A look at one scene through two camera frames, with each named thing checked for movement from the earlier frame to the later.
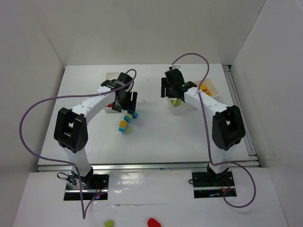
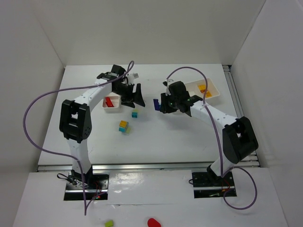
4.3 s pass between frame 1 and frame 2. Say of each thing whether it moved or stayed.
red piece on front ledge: stayed
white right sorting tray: stayed
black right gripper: moved
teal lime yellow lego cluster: stayed
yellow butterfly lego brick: stayed
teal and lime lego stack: moved
